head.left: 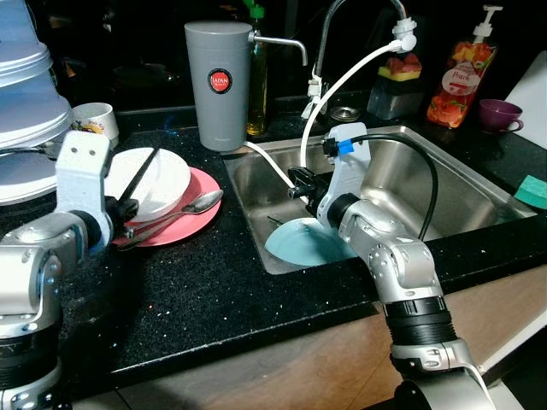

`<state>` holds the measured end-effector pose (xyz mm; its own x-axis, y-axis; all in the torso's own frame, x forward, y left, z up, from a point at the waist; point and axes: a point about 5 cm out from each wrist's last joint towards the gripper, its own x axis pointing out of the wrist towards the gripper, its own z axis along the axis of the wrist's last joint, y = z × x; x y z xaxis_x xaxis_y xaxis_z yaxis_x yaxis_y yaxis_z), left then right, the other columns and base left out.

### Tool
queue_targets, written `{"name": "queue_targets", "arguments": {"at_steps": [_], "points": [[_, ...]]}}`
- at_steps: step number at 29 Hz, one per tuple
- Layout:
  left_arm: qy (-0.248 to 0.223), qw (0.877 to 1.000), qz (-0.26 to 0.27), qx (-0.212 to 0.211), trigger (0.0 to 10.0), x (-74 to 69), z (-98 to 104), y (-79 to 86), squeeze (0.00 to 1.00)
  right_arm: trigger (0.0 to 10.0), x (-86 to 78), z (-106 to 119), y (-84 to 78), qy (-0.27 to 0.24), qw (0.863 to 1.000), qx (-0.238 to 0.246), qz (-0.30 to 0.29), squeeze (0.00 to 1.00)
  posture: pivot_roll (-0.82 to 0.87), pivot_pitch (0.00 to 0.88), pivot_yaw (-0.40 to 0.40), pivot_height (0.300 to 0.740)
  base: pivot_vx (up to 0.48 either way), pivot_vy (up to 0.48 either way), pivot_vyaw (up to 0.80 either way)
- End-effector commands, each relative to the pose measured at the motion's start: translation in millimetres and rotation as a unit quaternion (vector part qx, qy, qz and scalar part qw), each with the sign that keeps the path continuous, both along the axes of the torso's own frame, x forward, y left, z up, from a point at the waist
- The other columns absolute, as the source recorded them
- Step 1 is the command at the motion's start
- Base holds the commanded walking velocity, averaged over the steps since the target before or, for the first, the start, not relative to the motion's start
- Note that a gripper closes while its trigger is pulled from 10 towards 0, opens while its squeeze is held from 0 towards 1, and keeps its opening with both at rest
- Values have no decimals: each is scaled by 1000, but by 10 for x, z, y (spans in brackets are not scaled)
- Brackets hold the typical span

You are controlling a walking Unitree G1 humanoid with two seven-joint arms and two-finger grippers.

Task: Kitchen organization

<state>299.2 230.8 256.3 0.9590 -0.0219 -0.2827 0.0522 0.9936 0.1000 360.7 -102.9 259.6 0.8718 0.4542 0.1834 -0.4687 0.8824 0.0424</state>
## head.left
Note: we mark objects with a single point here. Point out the white bowl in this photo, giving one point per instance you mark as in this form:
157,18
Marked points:
167,184

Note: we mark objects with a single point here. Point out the black chopstick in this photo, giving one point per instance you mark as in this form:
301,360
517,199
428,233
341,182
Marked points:
150,161

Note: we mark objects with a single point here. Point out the silver metal fork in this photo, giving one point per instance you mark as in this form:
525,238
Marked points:
158,229

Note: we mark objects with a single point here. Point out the silver metal spoon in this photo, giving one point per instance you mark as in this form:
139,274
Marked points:
205,202

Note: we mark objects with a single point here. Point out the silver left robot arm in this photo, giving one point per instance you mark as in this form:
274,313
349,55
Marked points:
34,256

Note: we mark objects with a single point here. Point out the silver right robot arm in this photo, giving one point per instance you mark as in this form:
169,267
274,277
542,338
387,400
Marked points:
397,265

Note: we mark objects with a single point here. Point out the pink plate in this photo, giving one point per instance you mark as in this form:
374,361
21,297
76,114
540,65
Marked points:
184,229

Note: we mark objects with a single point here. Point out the light blue plate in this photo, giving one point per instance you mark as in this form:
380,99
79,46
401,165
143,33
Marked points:
299,246

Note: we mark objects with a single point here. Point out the white mug fruit print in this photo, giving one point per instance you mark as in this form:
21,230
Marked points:
94,120

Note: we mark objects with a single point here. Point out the round silver drain cap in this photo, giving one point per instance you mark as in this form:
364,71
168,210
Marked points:
345,112

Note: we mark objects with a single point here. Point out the oil bottle green cap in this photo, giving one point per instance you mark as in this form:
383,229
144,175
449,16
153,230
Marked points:
257,94

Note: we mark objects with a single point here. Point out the grey cylinder container red logo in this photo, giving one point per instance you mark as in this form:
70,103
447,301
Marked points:
218,111

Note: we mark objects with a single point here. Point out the green sponge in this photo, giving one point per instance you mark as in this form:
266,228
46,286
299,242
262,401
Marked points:
534,192

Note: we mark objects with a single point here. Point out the dark sponge holder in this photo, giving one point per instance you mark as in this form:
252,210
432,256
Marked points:
393,98

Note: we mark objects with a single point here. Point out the tall silver gooseneck faucet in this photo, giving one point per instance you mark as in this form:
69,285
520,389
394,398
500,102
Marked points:
323,43

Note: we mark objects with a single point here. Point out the small silver tap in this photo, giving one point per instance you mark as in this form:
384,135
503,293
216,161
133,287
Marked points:
282,40

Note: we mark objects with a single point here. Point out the red yellow sponge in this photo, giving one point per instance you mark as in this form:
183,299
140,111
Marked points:
402,68

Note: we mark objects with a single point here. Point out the stainless steel sink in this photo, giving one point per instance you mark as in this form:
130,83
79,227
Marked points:
461,184

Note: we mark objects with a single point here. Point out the white cutting board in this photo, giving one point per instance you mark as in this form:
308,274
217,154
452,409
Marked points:
532,94

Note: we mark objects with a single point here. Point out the peach soap pump bottle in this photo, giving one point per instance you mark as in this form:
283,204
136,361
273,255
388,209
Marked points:
453,85

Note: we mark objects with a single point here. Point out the white faucet diverter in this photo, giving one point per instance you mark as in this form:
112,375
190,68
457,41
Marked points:
403,36

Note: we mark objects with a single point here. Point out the purple cup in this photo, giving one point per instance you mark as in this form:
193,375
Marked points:
496,115

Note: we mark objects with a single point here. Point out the brown wooden cabinet front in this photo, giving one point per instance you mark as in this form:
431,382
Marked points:
282,367

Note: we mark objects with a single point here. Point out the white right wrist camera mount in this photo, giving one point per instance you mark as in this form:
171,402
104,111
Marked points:
349,175

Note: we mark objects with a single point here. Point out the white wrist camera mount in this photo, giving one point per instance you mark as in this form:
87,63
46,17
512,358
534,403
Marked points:
83,171
349,175

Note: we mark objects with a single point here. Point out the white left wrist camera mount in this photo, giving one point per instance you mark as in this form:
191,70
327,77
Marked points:
83,171

